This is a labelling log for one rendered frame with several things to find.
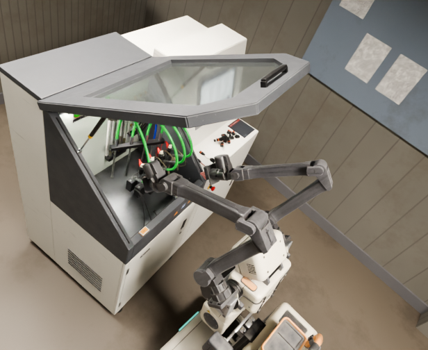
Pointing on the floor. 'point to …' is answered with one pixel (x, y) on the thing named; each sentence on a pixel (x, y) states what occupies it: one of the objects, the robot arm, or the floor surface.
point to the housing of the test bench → (35, 81)
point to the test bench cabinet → (90, 260)
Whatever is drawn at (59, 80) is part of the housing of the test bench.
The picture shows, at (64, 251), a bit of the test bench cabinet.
